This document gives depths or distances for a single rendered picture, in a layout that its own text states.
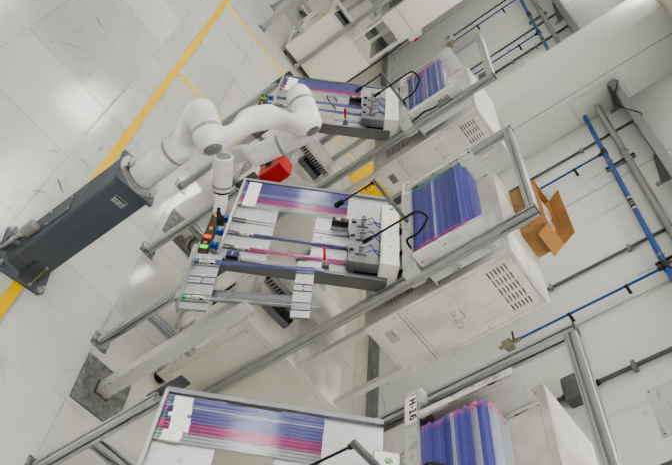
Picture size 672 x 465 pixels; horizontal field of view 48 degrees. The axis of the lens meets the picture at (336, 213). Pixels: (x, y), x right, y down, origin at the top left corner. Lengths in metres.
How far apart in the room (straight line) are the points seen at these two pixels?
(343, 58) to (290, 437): 5.63
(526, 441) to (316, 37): 5.78
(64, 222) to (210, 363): 0.91
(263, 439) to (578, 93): 4.49
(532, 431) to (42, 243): 2.02
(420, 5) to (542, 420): 5.60
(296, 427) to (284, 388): 1.07
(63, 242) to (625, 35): 4.44
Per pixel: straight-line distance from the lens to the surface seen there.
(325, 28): 7.56
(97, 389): 3.38
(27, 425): 3.12
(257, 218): 3.41
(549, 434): 2.32
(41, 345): 3.32
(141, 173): 2.98
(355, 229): 3.30
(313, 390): 3.51
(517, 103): 6.21
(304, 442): 2.42
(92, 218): 3.12
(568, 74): 6.20
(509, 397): 2.34
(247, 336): 3.35
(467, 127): 4.38
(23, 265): 3.37
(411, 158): 4.43
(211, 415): 2.47
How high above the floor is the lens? 2.30
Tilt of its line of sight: 21 degrees down
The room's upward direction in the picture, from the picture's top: 58 degrees clockwise
